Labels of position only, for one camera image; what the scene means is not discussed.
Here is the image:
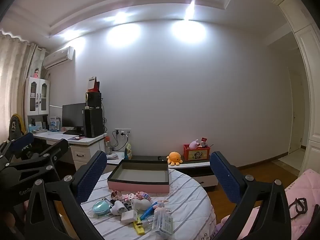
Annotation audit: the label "white wardrobe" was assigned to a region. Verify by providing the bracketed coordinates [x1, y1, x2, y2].
[272, 0, 320, 178]

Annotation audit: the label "beige curtain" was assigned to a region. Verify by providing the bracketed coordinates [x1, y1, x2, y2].
[0, 30, 40, 140]

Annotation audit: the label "black glasses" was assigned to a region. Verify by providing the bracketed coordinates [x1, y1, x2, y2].
[289, 197, 308, 215]

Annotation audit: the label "white nightstand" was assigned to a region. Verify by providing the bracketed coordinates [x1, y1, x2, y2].
[106, 151, 125, 174]

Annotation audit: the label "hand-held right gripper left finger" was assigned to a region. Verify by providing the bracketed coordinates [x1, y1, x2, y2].
[24, 150, 108, 240]

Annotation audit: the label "blue desk box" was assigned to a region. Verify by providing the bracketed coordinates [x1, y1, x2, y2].
[49, 116, 60, 132]

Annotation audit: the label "teal plastic case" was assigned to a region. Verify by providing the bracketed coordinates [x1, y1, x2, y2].
[92, 200, 113, 216]

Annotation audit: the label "red toy crate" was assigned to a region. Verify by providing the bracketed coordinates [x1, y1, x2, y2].
[183, 144, 210, 161]

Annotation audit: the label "black power cable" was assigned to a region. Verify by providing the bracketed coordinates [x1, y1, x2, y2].
[111, 131, 126, 152]

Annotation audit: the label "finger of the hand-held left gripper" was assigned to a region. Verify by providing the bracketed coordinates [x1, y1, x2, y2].
[0, 132, 35, 165]
[2, 138, 70, 180]

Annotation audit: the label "red cap bottle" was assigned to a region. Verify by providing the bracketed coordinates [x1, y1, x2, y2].
[104, 135, 113, 155]

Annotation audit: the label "black computer monitor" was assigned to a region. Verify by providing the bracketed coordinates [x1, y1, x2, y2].
[62, 102, 87, 130]

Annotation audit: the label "clear plastic box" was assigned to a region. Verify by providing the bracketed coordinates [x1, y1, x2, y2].
[151, 209, 174, 238]

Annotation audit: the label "white door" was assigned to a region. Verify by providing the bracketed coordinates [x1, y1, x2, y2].
[287, 66, 304, 154]

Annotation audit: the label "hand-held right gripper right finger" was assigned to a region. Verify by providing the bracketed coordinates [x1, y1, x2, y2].
[209, 151, 292, 240]

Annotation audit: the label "low white cabinet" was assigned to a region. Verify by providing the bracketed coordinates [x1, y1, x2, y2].
[130, 155, 218, 188]

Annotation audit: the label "pink storage box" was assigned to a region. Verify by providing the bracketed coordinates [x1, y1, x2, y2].
[107, 159, 170, 194]

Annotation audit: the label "blue tube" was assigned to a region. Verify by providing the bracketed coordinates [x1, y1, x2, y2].
[139, 201, 158, 221]

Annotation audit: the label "white hutch cabinet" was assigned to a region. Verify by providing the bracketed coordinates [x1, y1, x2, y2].
[24, 77, 52, 133]

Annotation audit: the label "white square adapter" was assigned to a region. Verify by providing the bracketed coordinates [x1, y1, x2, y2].
[121, 210, 138, 224]

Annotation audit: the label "pink blanket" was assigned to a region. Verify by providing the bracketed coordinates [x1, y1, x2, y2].
[220, 169, 320, 240]

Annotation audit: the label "black office chair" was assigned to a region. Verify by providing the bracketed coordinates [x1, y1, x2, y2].
[7, 114, 28, 142]

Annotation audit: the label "red cardboard box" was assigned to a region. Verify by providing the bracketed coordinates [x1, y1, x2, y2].
[87, 76, 101, 93]

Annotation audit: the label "white round plug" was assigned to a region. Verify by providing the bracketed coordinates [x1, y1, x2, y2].
[110, 200, 127, 216]

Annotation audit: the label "yellow plastic item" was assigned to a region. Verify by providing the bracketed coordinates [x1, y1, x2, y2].
[132, 220, 146, 235]

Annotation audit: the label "pink block toy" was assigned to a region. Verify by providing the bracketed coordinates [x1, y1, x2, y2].
[122, 191, 152, 203]

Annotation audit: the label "yellow black jacket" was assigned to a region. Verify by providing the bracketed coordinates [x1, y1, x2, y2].
[10, 114, 27, 134]

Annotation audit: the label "white air conditioner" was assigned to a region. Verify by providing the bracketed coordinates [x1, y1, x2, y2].
[43, 46, 75, 69]

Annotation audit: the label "orange octopus plush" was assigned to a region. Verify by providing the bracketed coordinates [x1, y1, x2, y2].
[166, 151, 184, 167]

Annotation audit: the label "white desk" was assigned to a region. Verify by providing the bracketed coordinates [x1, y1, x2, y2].
[32, 130, 108, 172]

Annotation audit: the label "white figurine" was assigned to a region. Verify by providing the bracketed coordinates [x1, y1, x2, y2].
[131, 198, 152, 210]

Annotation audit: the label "black computer tower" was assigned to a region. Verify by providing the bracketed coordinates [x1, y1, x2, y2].
[84, 108, 104, 138]

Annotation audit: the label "black speaker box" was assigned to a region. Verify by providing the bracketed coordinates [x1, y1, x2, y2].
[86, 92, 102, 109]

